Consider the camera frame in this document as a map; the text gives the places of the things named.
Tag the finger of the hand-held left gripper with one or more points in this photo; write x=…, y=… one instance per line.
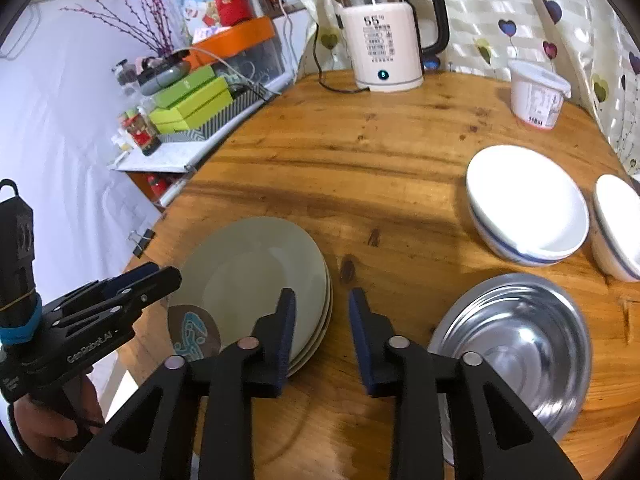
x=135, y=273
x=155, y=285

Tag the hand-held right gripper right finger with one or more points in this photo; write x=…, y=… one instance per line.
x=361, y=345

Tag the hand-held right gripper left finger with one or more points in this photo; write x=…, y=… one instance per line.
x=287, y=335

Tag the stainless steel bowl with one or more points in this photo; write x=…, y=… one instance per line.
x=530, y=340

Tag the large white bowl blue band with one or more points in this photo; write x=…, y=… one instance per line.
x=525, y=200

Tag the small white bowl blue band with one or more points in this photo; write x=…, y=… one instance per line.
x=620, y=225

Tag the person's left hand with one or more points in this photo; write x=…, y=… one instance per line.
x=42, y=427

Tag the black binder clip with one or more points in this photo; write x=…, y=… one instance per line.
x=142, y=241

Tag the white tube package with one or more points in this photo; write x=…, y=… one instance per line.
x=172, y=192

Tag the red bottle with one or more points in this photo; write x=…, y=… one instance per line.
x=155, y=184

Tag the red cartoon figure jar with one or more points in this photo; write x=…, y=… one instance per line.
x=144, y=135

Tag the chevron patterned box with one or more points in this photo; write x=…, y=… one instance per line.
x=220, y=120

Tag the grey oblong device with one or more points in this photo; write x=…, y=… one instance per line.
x=162, y=76

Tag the dark green box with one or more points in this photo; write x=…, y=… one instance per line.
x=192, y=82

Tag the black device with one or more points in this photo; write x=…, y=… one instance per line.
x=162, y=59

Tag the purple dried branches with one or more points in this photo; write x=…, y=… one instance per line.
x=140, y=20

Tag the orange-lidded clear box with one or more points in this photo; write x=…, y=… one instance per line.
x=240, y=40

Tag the cartoon print bag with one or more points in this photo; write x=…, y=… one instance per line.
x=192, y=0

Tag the white electric kettle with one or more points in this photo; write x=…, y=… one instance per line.
x=385, y=45

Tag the white plastic tub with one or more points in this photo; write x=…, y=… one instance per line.
x=537, y=95

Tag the heart-print curtain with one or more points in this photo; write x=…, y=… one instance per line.
x=500, y=5

